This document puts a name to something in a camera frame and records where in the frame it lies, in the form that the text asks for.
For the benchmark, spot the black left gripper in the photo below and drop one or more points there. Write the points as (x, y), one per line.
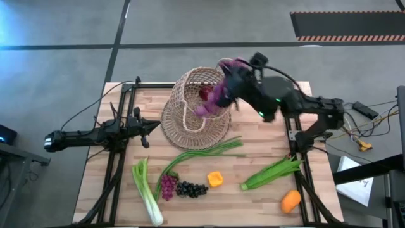
(136, 126)

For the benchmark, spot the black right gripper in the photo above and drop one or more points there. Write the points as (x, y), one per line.
(245, 85)

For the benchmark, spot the green onion bunch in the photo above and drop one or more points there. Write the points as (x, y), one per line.
(190, 154)

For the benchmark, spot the purple grape bunch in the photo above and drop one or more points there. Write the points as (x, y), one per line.
(167, 187)

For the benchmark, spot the celery stalk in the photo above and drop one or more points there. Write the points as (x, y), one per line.
(147, 193)

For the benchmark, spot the black grape bunch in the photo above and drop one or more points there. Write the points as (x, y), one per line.
(190, 189)

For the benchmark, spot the yellow bell pepper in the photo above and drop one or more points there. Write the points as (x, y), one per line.
(215, 179)

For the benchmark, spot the green husked corn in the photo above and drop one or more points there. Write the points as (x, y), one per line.
(269, 174)

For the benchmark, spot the orange bell pepper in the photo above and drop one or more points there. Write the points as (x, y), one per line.
(290, 201)

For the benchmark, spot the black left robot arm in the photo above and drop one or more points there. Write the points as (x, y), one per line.
(79, 137)

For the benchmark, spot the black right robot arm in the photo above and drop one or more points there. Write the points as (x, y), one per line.
(316, 106)

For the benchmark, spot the red round produce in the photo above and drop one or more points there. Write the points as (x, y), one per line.
(205, 92)

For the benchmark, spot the woven wicker basket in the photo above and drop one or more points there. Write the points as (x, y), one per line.
(186, 82)

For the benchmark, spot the black hazard-striped floor mat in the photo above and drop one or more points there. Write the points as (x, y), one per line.
(348, 24)

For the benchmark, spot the grey side stand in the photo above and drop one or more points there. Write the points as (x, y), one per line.
(19, 155)

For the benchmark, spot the black power adapter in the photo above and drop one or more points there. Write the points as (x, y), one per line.
(365, 110)

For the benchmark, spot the black electronic box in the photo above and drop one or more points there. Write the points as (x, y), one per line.
(7, 134)

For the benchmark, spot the yellow connector plug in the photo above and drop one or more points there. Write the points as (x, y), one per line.
(364, 145)

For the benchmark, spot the white paper sheet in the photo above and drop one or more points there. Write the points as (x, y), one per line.
(354, 183)

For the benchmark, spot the black beam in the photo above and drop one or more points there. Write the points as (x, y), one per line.
(367, 169)

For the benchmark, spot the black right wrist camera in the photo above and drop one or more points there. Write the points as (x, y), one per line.
(259, 60)

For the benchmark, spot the black aluminium frame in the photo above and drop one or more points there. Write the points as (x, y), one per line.
(303, 190)
(110, 177)

